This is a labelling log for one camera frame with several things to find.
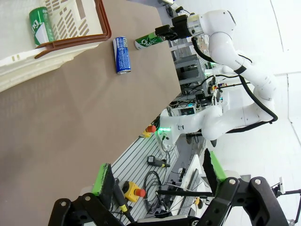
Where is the yellow emergency stop button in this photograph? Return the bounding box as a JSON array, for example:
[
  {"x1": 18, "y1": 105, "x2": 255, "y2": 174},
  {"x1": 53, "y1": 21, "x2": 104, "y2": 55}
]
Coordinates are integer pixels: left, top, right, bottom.
[
  {"x1": 142, "y1": 124, "x2": 157, "y2": 139},
  {"x1": 123, "y1": 181, "x2": 146, "y2": 203}
]

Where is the aluminium profile base plate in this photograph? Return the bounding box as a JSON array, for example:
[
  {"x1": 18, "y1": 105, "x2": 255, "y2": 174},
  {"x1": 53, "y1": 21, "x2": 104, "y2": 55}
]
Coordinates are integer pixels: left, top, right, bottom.
[{"x1": 110, "y1": 136, "x2": 180, "y2": 221}]

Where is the brown basket handle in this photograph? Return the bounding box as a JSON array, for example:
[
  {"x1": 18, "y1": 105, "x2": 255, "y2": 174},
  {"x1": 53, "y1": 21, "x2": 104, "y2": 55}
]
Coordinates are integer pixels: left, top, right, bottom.
[{"x1": 34, "y1": 0, "x2": 111, "y2": 59}]

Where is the blue drink can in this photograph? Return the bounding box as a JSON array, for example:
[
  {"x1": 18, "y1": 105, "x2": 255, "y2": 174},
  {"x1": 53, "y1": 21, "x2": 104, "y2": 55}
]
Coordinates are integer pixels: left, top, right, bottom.
[{"x1": 112, "y1": 36, "x2": 132, "y2": 75}]

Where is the cream plastic shopping basket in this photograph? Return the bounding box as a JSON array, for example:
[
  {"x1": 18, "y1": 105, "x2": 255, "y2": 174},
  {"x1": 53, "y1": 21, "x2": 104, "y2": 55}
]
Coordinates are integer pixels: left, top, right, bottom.
[{"x1": 0, "y1": 0, "x2": 111, "y2": 94}]

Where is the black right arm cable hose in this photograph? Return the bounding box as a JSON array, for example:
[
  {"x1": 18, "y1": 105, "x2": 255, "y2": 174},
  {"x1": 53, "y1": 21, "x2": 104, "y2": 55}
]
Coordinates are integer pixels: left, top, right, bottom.
[{"x1": 190, "y1": 36, "x2": 279, "y2": 135}]

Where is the metal equipment rack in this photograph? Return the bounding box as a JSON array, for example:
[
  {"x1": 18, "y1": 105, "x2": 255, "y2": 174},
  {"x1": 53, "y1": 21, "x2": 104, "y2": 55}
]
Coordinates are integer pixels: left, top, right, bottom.
[{"x1": 171, "y1": 40, "x2": 212, "y2": 113}]

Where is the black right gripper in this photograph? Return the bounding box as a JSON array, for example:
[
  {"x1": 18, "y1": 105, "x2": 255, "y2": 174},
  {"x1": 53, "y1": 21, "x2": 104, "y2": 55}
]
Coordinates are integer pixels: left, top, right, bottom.
[{"x1": 154, "y1": 15, "x2": 192, "y2": 42}]

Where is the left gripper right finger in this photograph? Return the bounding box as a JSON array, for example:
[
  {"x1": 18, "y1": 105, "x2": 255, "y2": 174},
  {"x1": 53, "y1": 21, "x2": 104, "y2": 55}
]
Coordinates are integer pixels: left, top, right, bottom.
[{"x1": 199, "y1": 149, "x2": 290, "y2": 226}]

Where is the coiled black cable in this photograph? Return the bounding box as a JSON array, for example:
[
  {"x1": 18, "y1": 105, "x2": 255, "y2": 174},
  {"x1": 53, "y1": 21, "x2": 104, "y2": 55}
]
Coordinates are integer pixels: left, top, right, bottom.
[{"x1": 143, "y1": 170, "x2": 170, "y2": 212}]

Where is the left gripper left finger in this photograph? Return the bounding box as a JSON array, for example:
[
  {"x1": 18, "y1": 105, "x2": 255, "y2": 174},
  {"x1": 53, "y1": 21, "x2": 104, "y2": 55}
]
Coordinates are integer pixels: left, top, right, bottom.
[{"x1": 48, "y1": 162, "x2": 123, "y2": 226}]

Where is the black power adapter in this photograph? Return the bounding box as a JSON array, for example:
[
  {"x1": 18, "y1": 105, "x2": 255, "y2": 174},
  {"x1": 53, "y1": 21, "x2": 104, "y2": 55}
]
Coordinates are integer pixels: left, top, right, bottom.
[{"x1": 147, "y1": 155, "x2": 170, "y2": 168}]

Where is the green soda can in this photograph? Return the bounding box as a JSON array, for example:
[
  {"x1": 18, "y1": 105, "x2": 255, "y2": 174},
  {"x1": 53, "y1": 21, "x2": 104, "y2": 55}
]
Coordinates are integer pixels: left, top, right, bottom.
[
  {"x1": 135, "y1": 32, "x2": 164, "y2": 51},
  {"x1": 28, "y1": 6, "x2": 56, "y2": 49}
]

